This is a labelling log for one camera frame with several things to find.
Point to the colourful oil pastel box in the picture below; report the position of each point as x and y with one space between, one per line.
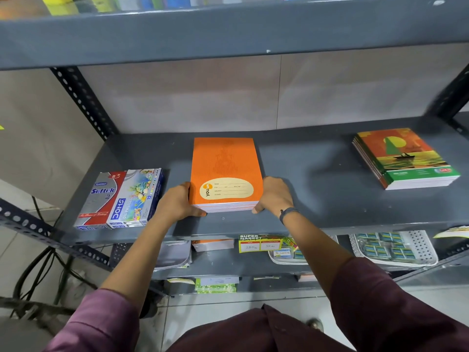
135 197

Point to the stack of sailboat cover notebooks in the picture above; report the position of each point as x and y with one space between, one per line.
406 157

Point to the small colourful packets in tray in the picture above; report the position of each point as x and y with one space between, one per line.
287 251

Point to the person's left hand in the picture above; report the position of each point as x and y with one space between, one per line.
175 205

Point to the person's left forearm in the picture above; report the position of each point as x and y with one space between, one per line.
141 252

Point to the silver and red box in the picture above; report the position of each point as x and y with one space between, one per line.
100 199

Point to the person's left thumb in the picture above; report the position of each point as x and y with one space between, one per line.
196 212

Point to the grey perforated angle bar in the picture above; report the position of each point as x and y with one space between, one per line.
44 230

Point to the person's right thumb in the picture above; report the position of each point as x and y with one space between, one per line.
258 207

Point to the stack of orange notebooks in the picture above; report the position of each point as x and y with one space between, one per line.
225 161

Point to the white plastic basket with holes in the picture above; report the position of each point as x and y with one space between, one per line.
425 249

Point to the row of colourful containers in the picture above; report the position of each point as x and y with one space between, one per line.
110 2

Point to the white plastic tray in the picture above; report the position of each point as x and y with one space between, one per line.
285 261

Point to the grey plastic wrapped packet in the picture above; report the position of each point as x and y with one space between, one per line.
174 254

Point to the orange notebook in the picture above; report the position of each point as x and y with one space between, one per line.
212 244

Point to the pile of blue eraser packets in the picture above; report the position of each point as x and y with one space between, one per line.
388 246

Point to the person's right forearm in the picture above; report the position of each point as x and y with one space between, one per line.
311 249

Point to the yellow price label card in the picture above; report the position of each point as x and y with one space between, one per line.
256 244

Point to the maroon shirt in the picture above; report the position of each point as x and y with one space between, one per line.
384 311

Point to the black wristband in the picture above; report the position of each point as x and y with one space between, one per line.
287 213

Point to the yellow paper sheet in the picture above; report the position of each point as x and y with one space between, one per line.
453 232

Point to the person's right hand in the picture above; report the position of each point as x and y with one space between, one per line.
275 194

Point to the grey metal shelving rack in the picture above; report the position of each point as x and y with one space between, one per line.
329 179

